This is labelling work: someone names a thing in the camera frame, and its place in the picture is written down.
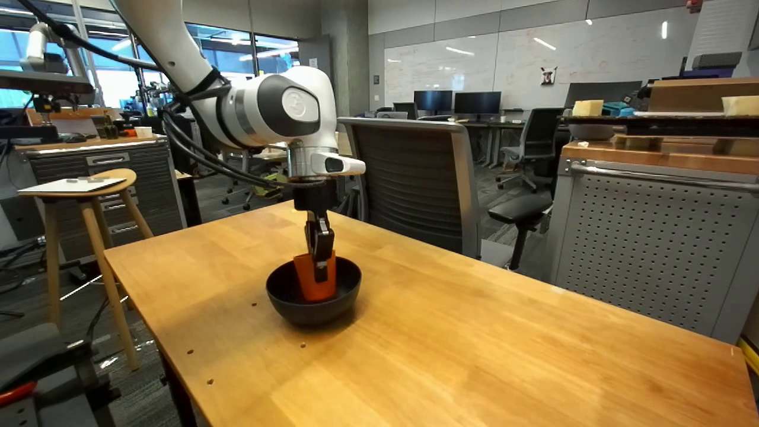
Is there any wooden stool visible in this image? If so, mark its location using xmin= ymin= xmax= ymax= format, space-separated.
xmin=19 ymin=166 xmax=156 ymax=371

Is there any grey mesh office chair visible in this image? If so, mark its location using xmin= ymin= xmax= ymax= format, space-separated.
xmin=337 ymin=116 xmax=481 ymax=261

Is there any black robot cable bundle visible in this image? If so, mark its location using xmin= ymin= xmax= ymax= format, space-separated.
xmin=18 ymin=0 xmax=298 ymax=193

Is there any white flat board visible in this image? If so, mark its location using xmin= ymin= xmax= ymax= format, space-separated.
xmin=18 ymin=172 xmax=129 ymax=199

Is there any orange plastic cup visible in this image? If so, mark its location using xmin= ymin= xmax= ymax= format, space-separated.
xmin=292 ymin=250 xmax=341 ymax=304

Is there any black computer monitor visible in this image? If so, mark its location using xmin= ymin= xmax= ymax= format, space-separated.
xmin=453 ymin=90 xmax=504 ymax=121
xmin=414 ymin=88 xmax=456 ymax=121

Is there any grey drawer cabinet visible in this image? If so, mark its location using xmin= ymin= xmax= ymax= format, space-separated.
xmin=14 ymin=134 xmax=190 ymax=262

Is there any black office desk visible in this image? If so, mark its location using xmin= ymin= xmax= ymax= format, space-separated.
xmin=461 ymin=114 xmax=529 ymax=170

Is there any tan foam block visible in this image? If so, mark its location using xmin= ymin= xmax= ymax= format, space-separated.
xmin=720 ymin=94 xmax=759 ymax=118
xmin=570 ymin=97 xmax=608 ymax=121

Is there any yellow strip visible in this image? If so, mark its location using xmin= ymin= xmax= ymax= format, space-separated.
xmin=739 ymin=338 xmax=759 ymax=380

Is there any black office chair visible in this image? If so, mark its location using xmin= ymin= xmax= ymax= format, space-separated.
xmin=486 ymin=106 xmax=567 ymax=272

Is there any wooden shelf unit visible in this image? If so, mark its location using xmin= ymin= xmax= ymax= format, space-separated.
xmin=557 ymin=75 xmax=759 ymax=177

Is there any dark flat screen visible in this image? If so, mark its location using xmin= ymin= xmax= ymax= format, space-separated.
xmin=563 ymin=80 xmax=646 ymax=112

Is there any wall whiteboard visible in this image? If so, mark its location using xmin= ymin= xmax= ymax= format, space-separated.
xmin=383 ymin=6 xmax=703 ymax=114

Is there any black bowl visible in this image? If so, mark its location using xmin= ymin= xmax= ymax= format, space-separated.
xmin=265 ymin=253 xmax=364 ymax=330

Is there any red tool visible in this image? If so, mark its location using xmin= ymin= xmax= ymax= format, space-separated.
xmin=0 ymin=380 xmax=40 ymax=411

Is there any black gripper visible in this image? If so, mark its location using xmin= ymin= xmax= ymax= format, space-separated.
xmin=289 ymin=177 xmax=340 ymax=285

